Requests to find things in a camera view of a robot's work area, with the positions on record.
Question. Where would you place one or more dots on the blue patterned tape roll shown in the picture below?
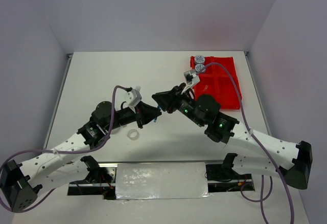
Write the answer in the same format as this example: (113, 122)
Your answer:
(200, 68)
(199, 59)

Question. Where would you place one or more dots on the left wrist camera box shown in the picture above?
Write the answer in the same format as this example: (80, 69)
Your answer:
(133, 97)

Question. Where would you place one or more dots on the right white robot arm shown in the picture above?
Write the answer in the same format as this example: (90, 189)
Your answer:
(290, 160)

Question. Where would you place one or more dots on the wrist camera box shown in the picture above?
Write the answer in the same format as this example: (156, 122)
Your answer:
(191, 78)
(133, 97)

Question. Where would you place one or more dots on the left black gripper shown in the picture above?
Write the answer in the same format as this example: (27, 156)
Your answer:
(145, 113)

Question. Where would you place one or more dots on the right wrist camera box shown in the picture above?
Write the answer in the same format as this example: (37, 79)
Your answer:
(191, 78)

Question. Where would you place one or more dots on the red compartment bin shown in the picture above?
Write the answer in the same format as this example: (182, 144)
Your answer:
(222, 82)

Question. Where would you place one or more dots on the red pen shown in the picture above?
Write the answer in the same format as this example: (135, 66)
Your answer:
(205, 89)

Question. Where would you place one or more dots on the silver foil panel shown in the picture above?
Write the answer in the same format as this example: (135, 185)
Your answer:
(161, 181)

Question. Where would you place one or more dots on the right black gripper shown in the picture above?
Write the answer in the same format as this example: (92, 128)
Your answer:
(167, 99)

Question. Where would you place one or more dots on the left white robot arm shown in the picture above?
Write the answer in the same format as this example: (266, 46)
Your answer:
(22, 183)

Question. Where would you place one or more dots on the small clear tape roll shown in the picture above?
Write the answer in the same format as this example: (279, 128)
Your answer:
(133, 134)

